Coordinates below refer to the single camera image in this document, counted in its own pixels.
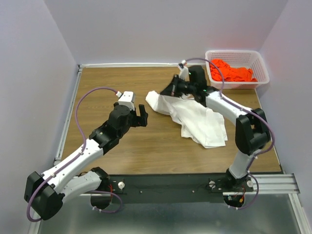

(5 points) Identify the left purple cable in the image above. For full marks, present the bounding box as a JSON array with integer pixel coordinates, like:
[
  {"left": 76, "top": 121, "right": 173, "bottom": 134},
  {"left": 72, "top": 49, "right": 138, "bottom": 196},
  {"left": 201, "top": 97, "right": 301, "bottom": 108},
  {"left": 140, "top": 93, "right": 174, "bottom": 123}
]
[{"left": 26, "top": 87, "right": 124, "bottom": 222}]

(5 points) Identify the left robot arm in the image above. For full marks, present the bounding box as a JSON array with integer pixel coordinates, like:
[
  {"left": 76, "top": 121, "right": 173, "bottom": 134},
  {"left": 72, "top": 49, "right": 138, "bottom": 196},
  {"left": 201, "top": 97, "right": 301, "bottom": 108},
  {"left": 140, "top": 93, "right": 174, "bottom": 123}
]
[{"left": 24, "top": 101, "right": 148, "bottom": 222}]

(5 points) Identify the purple cable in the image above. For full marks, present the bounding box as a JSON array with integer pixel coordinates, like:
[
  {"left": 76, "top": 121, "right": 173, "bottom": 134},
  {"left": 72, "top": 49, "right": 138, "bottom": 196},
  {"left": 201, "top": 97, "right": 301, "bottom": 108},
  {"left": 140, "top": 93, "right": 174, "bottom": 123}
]
[
  {"left": 185, "top": 58, "right": 276, "bottom": 210},
  {"left": 26, "top": 87, "right": 124, "bottom": 222}
]

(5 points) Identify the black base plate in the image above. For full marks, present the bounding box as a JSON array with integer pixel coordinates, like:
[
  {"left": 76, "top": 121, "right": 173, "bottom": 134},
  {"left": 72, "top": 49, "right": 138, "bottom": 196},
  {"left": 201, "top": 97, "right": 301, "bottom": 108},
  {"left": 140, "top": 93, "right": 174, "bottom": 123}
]
[{"left": 90, "top": 173, "right": 254, "bottom": 210}]

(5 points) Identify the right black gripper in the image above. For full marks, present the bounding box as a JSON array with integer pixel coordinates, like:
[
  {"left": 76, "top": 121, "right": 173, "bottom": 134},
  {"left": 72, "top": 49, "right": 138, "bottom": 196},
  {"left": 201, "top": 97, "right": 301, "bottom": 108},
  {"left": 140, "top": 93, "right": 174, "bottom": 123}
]
[{"left": 160, "top": 76, "right": 196, "bottom": 99}]

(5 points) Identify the orange t shirt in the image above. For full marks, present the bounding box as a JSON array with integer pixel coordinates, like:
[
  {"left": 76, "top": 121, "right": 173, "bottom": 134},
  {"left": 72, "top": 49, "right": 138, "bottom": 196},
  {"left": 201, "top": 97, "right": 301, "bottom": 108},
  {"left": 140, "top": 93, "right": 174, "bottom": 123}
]
[{"left": 212, "top": 59, "right": 257, "bottom": 82}]

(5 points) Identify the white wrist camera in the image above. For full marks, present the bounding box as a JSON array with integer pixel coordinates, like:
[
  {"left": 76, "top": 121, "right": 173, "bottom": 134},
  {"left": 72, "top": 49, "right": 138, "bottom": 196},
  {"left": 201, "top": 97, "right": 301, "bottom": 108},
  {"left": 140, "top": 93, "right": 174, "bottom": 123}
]
[
  {"left": 178, "top": 60, "right": 189, "bottom": 80},
  {"left": 116, "top": 91, "right": 135, "bottom": 110}
]

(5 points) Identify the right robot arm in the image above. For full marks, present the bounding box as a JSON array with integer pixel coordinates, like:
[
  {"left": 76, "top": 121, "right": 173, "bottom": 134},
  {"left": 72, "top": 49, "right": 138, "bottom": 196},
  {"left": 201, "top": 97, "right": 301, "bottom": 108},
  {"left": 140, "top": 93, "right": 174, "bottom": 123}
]
[{"left": 160, "top": 65, "right": 273, "bottom": 191}]

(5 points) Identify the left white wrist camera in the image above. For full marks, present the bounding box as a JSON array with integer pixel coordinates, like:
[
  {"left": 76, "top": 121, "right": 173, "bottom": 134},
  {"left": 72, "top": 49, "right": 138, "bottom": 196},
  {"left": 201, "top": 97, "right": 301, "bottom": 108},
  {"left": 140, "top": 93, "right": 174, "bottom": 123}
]
[{"left": 116, "top": 91, "right": 135, "bottom": 110}]

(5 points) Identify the aluminium frame rail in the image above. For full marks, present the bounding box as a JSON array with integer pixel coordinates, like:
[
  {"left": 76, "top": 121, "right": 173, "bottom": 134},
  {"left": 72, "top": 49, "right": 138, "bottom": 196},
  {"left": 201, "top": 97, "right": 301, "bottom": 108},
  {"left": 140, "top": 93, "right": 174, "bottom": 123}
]
[{"left": 26, "top": 63, "right": 303, "bottom": 234}]

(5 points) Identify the white t shirt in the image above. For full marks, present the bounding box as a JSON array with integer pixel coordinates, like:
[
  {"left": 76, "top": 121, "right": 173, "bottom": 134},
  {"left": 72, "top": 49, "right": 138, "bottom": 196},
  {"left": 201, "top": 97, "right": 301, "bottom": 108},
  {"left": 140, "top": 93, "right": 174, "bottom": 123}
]
[{"left": 145, "top": 91, "right": 228, "bottom": 149}]

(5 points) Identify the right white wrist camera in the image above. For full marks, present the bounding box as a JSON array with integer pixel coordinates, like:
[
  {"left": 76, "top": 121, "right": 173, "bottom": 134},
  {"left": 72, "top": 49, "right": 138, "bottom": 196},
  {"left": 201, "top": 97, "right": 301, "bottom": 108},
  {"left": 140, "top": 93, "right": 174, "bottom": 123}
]
[{"left": 178, "top": 60, "right": 189, "bottom": 80}]

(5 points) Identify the white plastic basket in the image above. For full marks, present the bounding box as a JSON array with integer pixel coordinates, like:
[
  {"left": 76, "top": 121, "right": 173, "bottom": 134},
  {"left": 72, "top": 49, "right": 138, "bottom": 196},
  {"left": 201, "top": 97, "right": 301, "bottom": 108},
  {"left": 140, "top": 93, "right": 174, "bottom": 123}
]
[{"left": 205, "top": 50, "right": 270, "bottom": 89}]

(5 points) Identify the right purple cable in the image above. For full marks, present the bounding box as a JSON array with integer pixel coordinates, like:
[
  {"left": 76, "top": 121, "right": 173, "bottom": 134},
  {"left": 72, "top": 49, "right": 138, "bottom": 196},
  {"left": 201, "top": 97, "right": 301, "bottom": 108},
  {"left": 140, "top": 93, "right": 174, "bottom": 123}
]
[{"left": 185, "top": 58, "right": 276, "bottom": 210}]

